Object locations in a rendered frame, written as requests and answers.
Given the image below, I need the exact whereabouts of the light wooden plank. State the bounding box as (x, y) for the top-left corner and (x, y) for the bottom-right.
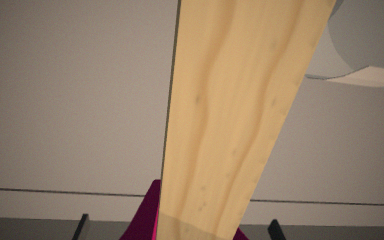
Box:
(155, 0), (336, 240)

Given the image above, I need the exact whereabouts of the grey wall-mounted rack frame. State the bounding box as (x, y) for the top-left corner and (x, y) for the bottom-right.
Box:
(0, 218), (384, 240)

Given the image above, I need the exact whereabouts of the white bottle with blue cap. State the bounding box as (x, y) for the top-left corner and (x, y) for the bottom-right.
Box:
(304, 0), (384, 88)

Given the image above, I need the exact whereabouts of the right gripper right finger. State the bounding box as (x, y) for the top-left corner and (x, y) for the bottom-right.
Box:
(232, 227), (249, 240)

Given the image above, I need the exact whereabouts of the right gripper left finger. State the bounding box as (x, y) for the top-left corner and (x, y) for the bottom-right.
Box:
(119, 179), (161, 240)

